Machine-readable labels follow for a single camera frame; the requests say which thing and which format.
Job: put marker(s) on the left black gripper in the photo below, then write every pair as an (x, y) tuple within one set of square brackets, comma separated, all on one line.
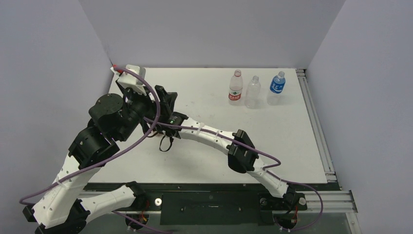
[(166, 100)]

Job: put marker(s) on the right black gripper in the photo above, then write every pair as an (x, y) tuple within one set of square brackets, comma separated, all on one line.
[(150, 128)]

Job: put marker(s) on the blue label water bottle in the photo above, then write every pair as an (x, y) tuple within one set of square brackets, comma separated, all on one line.
[(276, 87)]

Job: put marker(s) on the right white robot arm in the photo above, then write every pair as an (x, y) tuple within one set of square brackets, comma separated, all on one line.
[(242, 156)]

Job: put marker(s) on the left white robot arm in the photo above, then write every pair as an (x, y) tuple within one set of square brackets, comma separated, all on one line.
[(113, 118)]

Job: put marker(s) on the red label water bottle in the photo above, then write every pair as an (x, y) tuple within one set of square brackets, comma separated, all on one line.
[(235, 88)]

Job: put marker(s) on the clear empty plastic bottle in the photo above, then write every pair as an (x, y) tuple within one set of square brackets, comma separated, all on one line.
[(252, 93)]

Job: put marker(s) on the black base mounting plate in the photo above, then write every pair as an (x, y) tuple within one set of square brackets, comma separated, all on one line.
[(223, 204)]

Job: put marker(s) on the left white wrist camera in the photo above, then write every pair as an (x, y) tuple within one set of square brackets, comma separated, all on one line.
[(126, 80)]

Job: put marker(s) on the aluminium rail frame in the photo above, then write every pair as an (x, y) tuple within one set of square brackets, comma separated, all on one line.
[(339, 201)]

